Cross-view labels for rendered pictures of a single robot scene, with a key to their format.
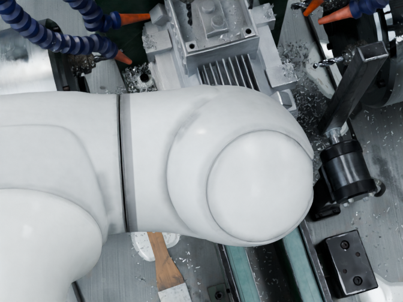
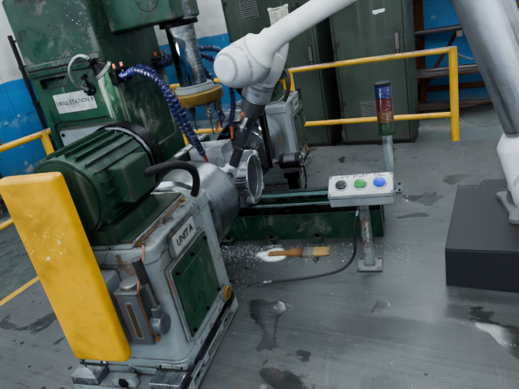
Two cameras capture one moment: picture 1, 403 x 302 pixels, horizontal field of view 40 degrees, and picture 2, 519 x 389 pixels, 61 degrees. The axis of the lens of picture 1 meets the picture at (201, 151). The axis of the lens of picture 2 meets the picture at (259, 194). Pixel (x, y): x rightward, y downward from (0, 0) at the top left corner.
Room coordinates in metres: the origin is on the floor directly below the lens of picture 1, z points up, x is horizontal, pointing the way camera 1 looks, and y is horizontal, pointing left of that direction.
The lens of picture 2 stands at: (-0.50, 1.16, 1.53)
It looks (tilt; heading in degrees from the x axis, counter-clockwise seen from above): 22 degrees down; 302
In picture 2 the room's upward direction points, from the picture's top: 12 degrees counter-clockwise
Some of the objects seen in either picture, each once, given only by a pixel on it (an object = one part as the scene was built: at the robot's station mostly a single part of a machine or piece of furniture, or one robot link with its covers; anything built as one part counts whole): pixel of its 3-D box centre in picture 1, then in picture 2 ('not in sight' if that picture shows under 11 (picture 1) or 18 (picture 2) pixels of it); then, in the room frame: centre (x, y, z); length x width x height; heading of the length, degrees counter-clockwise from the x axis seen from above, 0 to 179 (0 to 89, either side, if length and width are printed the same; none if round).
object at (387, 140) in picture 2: not in sight; (387, 138); (-0.11, -0.44, 1.01); 0.08 x 0.08 x 0.42; 11
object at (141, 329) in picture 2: not in sight; (143, 294); (0.12, 0.67, 1.07); 0.08 x 0.07 x 0.20; 11
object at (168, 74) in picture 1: (217, 75); (228, 178); (0.36, -0.03, 1.02); 0.20 x 0.19 x 0.19; 11
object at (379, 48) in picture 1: (346, 97); (266, 134); (0.26, -0.19, 1.12); 0.04 x 0.03 x 0.26; 11
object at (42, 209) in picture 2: not in sight; (127, 231); (0.20, 0.58, 1.16); 0.33 x 0.26 x 0.42; 101
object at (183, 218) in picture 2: not in sight; (146, 285); (0.24, 0.55, 0.99); 0.35 x 0.31 x 0.37; 101
